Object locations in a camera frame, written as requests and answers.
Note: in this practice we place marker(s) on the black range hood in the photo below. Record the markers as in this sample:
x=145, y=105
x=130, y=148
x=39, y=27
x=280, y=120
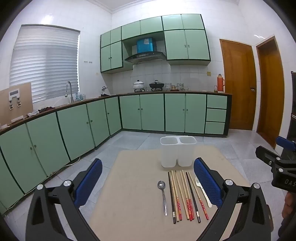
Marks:
x=145, y=56

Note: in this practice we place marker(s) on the white plastic fork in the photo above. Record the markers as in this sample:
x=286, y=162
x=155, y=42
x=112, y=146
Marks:
x=198, y=183

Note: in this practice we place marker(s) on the white window blinds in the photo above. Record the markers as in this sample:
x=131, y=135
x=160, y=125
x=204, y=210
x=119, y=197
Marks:
x=44, y=64

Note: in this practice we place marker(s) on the metal kitchen faucet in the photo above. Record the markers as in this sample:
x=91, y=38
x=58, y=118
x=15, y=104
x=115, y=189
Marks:
x=71, y=95

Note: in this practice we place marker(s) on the wooden board with white brackets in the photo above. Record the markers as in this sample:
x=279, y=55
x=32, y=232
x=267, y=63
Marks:
x=25, y=102

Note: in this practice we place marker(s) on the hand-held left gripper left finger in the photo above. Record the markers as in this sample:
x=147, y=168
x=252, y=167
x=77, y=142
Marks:
x=89, y=183

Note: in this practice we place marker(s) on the metal spoon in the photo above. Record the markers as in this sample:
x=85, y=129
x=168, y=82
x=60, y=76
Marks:
x=161, y=184

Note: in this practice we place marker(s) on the glass jar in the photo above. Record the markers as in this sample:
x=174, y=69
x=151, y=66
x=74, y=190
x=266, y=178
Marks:
x=168, y=87
x=180, y=87

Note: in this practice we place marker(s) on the white cloth on counter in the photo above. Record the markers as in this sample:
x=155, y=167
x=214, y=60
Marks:
x=32, y=113

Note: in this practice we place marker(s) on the black wok with lid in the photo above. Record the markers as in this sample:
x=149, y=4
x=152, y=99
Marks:
x=156, y=85

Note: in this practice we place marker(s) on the green wall cabinets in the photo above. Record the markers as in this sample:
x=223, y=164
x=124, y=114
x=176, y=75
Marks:
x=185, y=44

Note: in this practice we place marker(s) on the white two-compartment utensil holder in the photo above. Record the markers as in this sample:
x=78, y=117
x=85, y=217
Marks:
x=170, y=153

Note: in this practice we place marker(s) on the white lidded pot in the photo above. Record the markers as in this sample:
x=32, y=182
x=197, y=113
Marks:
x=138, y=85

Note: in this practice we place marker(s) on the blue wrapped hood chimney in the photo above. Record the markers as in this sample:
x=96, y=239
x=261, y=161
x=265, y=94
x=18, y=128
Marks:
x=145, y=45

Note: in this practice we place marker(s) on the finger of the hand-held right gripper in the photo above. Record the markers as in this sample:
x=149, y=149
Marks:
x=286, y=142
x=266, y=154

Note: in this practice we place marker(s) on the person's right hand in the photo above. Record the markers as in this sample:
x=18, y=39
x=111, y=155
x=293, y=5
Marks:
x=289, y=205

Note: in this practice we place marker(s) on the plain wooden door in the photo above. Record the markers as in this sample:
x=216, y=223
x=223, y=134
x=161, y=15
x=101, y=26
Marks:
x=270, y=97

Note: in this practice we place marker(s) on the dark cloth on counter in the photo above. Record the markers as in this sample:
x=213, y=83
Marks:
x=46, y=109

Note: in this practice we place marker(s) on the orange thermos flask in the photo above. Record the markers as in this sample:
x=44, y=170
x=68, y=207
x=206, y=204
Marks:
x=220, y=83

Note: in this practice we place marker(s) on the green base cabinets with counter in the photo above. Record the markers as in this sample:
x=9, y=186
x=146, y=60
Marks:
x=76, y=127

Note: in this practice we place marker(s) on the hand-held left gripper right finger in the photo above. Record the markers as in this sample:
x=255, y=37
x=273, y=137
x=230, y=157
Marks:
x=205, y=183

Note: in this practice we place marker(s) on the bottles beside sink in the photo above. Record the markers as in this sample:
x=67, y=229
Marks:
x=80, y=96

